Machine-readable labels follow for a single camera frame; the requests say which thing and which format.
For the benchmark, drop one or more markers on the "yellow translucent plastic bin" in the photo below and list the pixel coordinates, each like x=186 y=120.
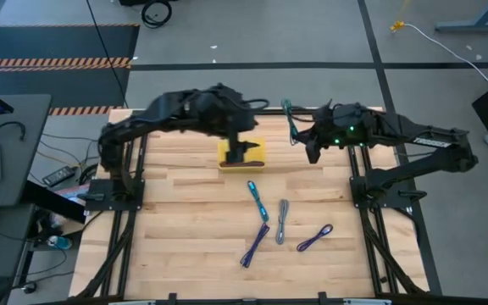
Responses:
x=254 y=156

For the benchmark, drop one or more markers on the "black mat with hazard stripes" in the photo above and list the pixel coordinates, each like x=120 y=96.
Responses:
x=57 y=42

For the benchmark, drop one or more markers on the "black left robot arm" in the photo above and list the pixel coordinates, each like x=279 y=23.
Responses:
x=142 y=123

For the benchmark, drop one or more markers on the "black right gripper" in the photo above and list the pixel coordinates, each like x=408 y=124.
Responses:
x=328 y=129

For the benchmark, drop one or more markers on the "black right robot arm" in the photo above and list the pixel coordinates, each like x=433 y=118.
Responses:
x=434 y=140

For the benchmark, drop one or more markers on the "grey side desk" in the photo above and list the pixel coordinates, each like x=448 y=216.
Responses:
x=19 y=169

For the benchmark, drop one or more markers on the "black desk leg base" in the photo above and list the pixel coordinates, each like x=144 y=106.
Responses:
x=53 y=203

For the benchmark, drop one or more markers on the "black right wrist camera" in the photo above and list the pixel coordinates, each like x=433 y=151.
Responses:
x=328 y=109

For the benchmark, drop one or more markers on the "black remote control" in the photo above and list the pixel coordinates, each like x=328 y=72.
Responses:
x=59 y=175

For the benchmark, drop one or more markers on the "yellow power plug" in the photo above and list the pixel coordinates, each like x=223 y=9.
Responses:
x=397 y=26

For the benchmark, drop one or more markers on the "black aluminium table frame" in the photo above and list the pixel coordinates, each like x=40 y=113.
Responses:
x=273 y=112

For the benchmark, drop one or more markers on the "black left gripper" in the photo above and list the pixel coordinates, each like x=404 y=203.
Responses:
x=237 y=114

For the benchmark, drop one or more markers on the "grey metal stand leg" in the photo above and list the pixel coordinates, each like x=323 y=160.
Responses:
x=473 y=26

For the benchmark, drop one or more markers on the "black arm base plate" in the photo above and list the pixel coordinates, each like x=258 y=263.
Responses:
x=362 y=199
x=100 y=203

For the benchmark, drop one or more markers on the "black power adapter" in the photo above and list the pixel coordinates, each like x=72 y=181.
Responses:
x=29 y=288

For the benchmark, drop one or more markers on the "blue water bottle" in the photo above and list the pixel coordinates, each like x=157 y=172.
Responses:
x=59 y=242

